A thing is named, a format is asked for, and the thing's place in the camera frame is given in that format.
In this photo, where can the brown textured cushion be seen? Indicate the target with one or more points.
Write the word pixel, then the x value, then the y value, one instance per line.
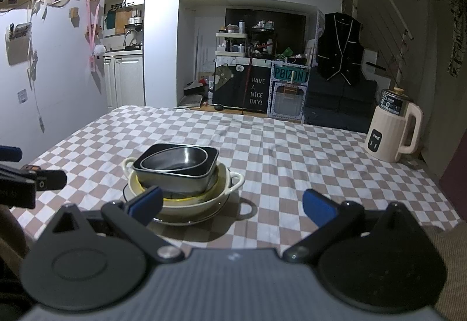
pixel 448 270

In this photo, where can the rounded stainless steel container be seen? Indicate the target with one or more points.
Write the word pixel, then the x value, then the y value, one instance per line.
pixel 182 157

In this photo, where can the brown white checkered cloth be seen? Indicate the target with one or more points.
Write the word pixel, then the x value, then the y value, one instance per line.
pixel 292 160

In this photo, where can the black vest with white trim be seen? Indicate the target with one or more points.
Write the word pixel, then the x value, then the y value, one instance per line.
pixel 339 47

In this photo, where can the rectangular stainless steel tray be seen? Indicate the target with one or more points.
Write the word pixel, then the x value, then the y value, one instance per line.
pixel 175 182

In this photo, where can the white fluffy ball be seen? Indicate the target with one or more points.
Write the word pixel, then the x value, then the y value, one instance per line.
pixel 99 50

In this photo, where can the white staircase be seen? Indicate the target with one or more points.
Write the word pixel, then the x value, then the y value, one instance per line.
pixel 381 67

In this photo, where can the floral bowl with yellow rim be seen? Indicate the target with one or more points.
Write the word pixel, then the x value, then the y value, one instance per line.
pixel 182 200

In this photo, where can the thin red pole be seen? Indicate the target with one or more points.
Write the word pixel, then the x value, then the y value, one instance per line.
pixel 248 80

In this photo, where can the blue white printed box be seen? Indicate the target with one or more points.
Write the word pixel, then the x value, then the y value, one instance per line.
pixel 288 98

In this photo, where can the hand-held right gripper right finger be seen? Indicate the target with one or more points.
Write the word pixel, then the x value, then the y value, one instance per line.
pixel 321 208

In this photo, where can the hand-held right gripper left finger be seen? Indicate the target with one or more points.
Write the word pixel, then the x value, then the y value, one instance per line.
pixel 146 202

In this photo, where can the cream electric kettle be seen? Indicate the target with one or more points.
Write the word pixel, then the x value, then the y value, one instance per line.
pixel 386 124

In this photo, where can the wall socket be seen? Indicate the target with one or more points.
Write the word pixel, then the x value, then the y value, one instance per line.
pixel 22 96

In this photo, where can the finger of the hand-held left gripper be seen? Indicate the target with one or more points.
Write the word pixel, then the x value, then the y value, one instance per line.
pixel 47 178
pixel 9 154

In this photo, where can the black cloth with white lettering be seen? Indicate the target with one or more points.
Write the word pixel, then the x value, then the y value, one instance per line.
pixel 255 91

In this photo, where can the white storage rack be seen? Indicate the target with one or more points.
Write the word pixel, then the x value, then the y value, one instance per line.
pixel 244 43

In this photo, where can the white leaf print square plate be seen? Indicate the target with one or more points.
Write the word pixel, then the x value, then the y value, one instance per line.
pixel 189 221

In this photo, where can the black coffee machine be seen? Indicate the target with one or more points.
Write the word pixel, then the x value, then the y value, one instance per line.
pixel 133 38

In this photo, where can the hanging woven wall decoration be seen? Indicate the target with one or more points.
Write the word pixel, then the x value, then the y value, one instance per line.
pixel 459 29

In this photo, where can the white kitchen cabinet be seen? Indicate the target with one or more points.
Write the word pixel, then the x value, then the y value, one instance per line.
pixel 124 80

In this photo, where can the pink ribbon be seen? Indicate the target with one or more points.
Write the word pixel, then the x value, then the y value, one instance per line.
pixel 93 33

